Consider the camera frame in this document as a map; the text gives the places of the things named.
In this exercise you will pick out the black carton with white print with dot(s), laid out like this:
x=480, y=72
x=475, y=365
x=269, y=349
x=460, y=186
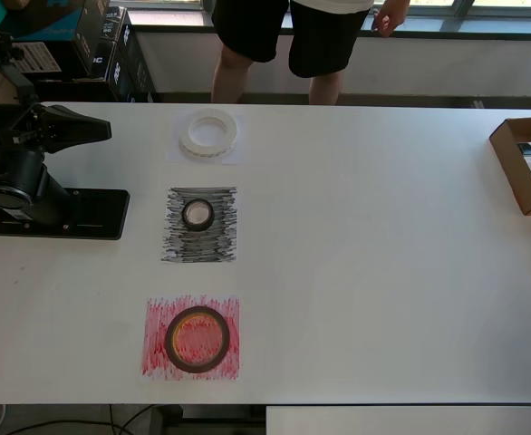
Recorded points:
x=107, y=41
x=134, y=68

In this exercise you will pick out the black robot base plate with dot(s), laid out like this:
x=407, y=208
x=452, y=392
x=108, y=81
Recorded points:
x=102, y=213

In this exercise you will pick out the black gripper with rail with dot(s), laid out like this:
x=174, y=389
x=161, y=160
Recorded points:
x=12, y=129

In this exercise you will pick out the black scribbled paper sheet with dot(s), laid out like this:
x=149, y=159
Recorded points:
x=220, y=244

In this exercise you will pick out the black tape roll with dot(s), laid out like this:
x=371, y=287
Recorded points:
x=185, y=216

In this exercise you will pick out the white panel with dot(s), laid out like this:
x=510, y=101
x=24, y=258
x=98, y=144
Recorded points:
x=406, y=421

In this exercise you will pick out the window with dark frame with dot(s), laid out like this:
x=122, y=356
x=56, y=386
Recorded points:
x=496, y=28

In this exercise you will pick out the red scribbled paper sheet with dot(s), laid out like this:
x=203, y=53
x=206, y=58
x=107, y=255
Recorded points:
x=157, y=362

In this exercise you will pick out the person's left hand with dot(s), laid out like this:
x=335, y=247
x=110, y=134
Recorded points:
x=388, y=22

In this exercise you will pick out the person's left forearm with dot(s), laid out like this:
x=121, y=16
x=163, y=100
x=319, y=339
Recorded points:
x=397, y=4

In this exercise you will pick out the person in white shirt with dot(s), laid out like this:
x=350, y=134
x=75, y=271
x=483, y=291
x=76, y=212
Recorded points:
x=315, y=41

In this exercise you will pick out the red tape roll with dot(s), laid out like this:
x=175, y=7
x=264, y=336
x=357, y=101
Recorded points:
x=168, y=340

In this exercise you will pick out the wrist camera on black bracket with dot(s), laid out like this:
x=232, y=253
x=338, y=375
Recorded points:
x=9, y=68

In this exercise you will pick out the dark carton with text label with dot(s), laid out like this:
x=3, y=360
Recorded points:
x=39, y=56

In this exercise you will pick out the dark grey Piper robot arm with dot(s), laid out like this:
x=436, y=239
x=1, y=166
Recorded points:
x=21, y=181

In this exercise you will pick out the teal box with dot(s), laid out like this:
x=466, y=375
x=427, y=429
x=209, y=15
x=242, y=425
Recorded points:
x=43, y=27

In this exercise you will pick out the blank white paper sheet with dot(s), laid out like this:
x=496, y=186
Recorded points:
x=240, y=154

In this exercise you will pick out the open cardboard tray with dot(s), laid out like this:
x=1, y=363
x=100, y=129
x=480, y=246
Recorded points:
x=505, y=145

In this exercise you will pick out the white double-sided tape roll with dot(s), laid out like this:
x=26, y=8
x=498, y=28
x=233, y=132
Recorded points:
x=186, y=145

